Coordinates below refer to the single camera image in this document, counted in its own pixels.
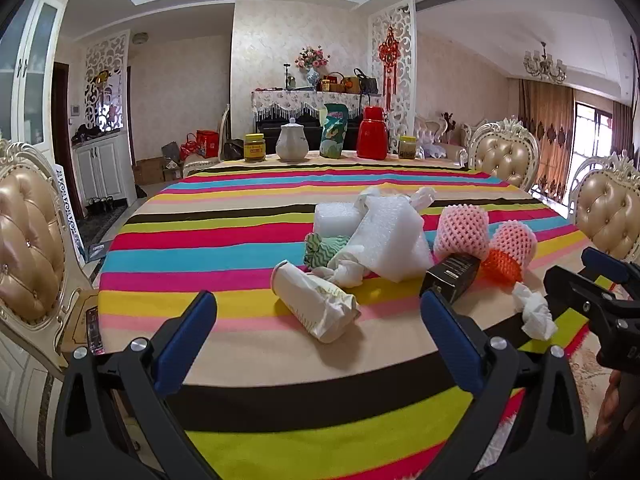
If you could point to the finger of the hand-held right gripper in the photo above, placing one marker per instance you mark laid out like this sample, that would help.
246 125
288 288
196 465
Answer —
602 262
570 287

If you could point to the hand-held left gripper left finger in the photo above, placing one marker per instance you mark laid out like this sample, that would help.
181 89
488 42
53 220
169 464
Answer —
185 340

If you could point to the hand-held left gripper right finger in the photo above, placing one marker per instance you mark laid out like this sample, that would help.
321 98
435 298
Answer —
450 340

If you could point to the black carton box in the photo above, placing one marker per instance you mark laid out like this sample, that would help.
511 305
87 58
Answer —
450 275

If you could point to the pink and orange foam net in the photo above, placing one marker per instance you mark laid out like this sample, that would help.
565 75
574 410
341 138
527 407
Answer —
510 250

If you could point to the pink foam fruit net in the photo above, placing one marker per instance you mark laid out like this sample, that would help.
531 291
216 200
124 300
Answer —
460 232

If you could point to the white foam sheet pouch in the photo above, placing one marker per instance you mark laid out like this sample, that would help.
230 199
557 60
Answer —
390 240

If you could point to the twisted white tissue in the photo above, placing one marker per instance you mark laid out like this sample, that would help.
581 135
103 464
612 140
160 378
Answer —
350 272

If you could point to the white paper bag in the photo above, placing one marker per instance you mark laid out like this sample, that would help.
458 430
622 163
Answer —
310 305

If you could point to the white plastic bag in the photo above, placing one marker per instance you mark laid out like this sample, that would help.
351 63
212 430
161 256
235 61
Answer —
422 196

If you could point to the green wavy foam net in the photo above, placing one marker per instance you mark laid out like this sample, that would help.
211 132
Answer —
322 252

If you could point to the white foam block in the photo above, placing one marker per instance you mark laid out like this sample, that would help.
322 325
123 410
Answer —
335 220

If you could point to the person's right hand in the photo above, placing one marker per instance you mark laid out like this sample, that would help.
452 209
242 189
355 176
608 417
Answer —
607 405

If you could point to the floral beige tablecloth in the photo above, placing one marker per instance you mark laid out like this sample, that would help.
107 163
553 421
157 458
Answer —
585 365

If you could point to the beige tufted dining chair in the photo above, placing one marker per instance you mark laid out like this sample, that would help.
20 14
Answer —
610 210
505 155
27 245

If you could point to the striped colourful tablecloth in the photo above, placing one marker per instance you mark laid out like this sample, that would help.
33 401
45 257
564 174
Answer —
200 240

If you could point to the flat cardboard box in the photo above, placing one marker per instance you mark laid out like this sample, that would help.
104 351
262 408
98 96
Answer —
75 325

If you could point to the balcony window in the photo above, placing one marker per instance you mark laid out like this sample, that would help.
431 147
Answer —
592 130

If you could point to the patterned brown curtain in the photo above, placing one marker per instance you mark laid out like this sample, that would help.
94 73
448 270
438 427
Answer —
547 135

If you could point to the brown cardboard box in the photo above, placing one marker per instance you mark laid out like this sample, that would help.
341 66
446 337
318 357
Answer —
150 170

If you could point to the white box blue print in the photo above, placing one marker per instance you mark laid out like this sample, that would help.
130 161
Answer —
67 210

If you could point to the white shoe cabinet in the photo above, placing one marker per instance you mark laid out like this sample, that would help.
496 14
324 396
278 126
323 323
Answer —
102 167

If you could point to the yellow lid glass jar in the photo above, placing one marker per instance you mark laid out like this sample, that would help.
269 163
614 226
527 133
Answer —
407 147

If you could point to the red gift bag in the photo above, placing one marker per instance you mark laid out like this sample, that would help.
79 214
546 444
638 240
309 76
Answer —
207 142

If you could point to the yellow label glass jar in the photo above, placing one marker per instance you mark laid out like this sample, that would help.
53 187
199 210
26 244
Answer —
254 149

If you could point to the crystal chandelier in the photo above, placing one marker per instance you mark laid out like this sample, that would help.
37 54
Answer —
545 65

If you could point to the white side chair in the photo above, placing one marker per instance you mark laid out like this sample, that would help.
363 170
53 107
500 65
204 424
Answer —
222 135

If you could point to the tufted cream armchair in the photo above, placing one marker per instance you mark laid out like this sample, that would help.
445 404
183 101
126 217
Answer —
430 132

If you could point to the red thermos jug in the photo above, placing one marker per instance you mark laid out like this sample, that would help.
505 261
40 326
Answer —
372 135

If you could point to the white ceramic teapot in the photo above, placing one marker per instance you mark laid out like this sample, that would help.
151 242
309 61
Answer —
292 142

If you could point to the black piano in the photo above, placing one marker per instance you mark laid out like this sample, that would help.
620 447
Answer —
270 130

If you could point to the green snack bag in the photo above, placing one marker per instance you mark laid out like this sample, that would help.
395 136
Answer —
334 132

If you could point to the white lattice screen panel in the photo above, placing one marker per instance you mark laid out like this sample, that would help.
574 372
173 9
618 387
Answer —
406 85
95 75

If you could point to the white lace cover cloth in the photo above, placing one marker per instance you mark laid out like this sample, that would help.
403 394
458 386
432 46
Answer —
290 101

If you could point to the black handbag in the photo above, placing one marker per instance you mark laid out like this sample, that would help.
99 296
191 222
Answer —
366 82

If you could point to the red gift box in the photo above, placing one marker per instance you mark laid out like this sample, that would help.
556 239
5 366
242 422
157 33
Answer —
330 85

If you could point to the blue white vase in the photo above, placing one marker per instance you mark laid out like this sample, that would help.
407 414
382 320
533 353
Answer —
313 80

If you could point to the red knot ornament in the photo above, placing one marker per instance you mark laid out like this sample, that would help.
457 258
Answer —
389 52

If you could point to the pink flower bouquet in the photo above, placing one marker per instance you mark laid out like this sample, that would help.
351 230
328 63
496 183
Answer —
312 57

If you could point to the white glass door cabinet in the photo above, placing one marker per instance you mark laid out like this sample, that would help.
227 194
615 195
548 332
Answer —
30 60

